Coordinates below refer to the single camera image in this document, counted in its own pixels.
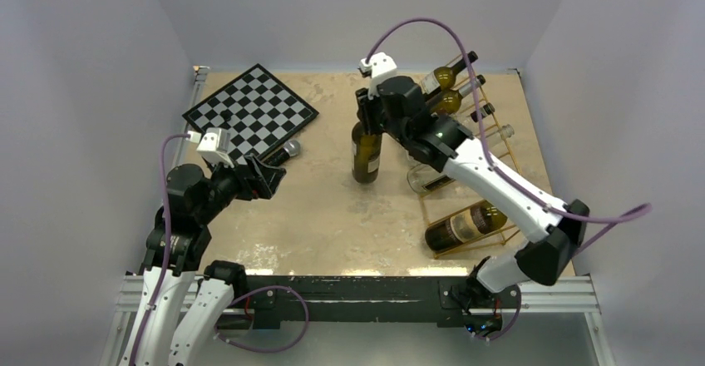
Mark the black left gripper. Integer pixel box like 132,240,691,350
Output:
195,151,284,223

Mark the tall dark green bottle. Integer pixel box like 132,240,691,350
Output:
352,122,382,184

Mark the green wine bottle dark label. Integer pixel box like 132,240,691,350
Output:
426,75,486,115

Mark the clear glass bottle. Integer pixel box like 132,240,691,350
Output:
406,123,516,196

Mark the clear square liquor bottle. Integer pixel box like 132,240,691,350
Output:
470,103,495,122

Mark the green bottle silver neck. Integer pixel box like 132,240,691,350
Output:
424,200,508,253

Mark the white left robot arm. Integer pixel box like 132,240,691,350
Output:
120,155,288,365

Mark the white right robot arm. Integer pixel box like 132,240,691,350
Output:
355,76,589,305

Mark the black silver microphone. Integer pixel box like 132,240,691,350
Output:
264,139,302,167

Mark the black white chessboard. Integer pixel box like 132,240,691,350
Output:
182,64,318,164

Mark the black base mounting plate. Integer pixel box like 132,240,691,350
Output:
218,275,517,329

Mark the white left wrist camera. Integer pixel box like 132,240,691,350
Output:
186,127,234,168

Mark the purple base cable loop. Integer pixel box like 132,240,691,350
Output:
214,284,311,354

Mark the gold wire wine rack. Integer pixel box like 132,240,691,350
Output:
417,68,517,257

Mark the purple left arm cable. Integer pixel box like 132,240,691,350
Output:
127,132,191,366

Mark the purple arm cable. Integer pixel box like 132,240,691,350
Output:
364,17,653,255
127,132,191,366

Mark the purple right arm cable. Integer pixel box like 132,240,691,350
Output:
364,17,653,255

